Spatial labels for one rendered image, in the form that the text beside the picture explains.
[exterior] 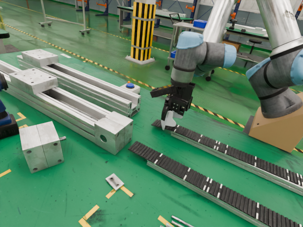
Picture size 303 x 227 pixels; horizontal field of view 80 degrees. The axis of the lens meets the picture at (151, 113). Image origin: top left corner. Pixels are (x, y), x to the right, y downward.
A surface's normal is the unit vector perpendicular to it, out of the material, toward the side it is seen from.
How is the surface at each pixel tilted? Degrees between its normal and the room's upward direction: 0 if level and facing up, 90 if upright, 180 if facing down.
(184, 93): 89
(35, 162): 90
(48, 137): 0
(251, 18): 90
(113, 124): 0
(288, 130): 90
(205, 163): 0
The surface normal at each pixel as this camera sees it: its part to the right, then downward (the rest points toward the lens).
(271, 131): -0.55, 0.40
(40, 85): 0.86, 0.36
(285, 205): 0.12, -0.83
